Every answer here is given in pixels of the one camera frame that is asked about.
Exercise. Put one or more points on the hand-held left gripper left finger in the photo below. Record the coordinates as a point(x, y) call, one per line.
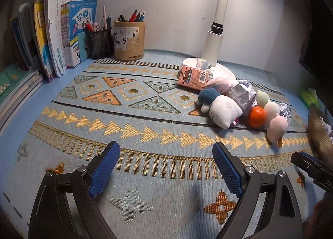
point(104, 168)

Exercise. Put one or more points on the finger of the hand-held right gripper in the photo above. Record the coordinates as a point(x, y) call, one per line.
point(307, 163)

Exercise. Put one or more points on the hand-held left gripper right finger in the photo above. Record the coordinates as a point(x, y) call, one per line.
point(227, 168)

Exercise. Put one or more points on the woven bamboo basket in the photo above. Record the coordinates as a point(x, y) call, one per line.
point(318, 135)

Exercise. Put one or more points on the pile of lined papers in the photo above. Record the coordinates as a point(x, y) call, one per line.
point(328, 128)

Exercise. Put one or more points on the pastel dango skewer plush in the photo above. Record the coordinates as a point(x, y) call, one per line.
point(277, 127)

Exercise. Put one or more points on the crumpled white paper ball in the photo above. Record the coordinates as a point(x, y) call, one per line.
point(285, 110)
point(243, 93)

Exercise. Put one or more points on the white cat plush toy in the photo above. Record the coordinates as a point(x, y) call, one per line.
point(225, 110)

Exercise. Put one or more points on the orange fruit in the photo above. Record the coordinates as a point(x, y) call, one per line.
point(257, 117)

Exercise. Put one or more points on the green packet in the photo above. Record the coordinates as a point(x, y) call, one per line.
point(309, 96)

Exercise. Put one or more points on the patterned woven mat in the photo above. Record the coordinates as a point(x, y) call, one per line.
point(156, 114)

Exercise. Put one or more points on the blue capped plush toy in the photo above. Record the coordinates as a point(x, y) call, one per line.
point(208, 95)

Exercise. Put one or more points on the pink bunny plush toy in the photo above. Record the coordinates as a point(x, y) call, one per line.
point(221, 85)

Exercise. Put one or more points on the orange card packet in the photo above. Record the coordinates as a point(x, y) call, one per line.
point(192, 76)

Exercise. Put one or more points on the checked fabric pouch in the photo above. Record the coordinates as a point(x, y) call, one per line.
point(204, 64)

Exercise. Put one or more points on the stack of flat books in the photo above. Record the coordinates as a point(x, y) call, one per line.
point(15, 88)

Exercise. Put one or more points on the white desk lamp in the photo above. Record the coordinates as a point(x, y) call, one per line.
point(216, 46)

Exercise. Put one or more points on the black mesh pen holder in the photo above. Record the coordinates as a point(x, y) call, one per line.
point(99, 44)

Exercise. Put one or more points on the bamboo pen holder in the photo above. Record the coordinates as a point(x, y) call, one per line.
point(129, 41)

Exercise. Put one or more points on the black monitor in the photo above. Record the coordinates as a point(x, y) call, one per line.
point(318, 20)

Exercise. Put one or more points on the row of upright books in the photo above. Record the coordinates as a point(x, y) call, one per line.
point(52, 33)

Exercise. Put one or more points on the bundle of coloured pens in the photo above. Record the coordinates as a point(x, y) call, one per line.
point(132, 17)

